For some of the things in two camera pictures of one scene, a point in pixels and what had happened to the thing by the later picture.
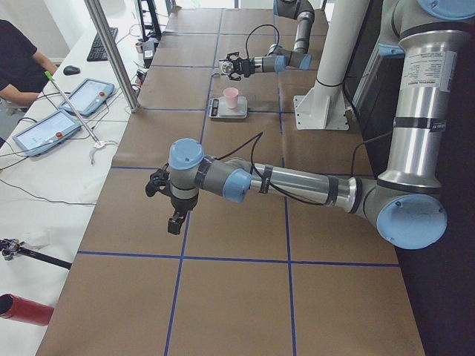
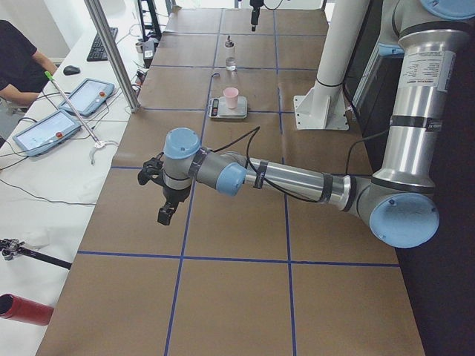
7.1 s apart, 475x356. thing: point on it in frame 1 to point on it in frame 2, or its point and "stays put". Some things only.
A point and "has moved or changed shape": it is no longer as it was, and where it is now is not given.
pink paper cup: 231,94 stays put
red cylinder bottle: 25,310 stays put
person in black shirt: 24,70 stays put
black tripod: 9,247 stays put
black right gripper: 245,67 to 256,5
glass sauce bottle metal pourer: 227,67 has moved or changed shape
